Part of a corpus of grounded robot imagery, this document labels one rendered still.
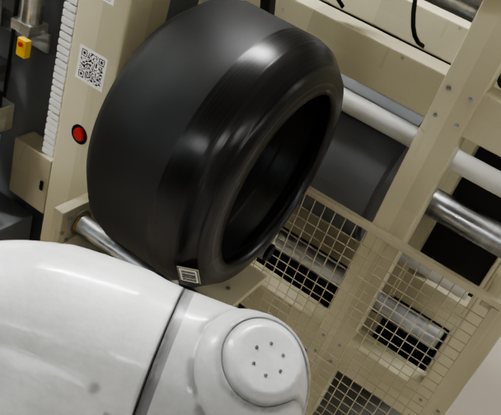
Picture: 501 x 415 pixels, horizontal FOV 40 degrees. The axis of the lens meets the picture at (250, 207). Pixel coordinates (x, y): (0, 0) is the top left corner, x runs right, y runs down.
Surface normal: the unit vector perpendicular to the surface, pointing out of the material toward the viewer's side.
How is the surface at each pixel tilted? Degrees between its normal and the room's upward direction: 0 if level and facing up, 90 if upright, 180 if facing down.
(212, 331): 36
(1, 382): 60
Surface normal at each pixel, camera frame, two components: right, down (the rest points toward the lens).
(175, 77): -0.18, -0.29
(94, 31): -0.52, 0.35
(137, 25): 0.80, 0.51
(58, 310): 0.10, -0.37
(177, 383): -0.07, -0.09
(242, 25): 0.17, -0.69
